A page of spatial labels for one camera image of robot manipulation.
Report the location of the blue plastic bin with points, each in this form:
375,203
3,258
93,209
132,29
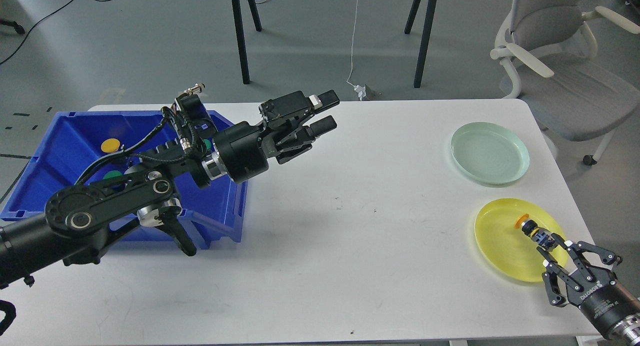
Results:
73,141

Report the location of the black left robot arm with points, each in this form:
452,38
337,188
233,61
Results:
135,186

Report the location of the yellow push button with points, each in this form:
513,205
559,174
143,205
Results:
542,237
110,145

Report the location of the black tripod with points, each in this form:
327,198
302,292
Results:
425,38
240,35

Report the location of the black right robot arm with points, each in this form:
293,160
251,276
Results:
628,329

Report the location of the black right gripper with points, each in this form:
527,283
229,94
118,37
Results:
607,296

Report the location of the yellow push button back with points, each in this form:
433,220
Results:
110,145

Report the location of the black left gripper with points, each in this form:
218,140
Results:
242,150

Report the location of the black tripod left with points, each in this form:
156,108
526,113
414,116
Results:
240,35

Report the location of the light green plate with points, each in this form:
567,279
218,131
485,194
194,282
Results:
489,153

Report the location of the yellow plate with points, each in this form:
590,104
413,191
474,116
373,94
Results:
507,248

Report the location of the black tripod right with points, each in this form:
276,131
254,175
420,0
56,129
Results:
425,38

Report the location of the grey office chair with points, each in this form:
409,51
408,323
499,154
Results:
547,50

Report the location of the yellow push button front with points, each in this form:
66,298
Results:
542,237

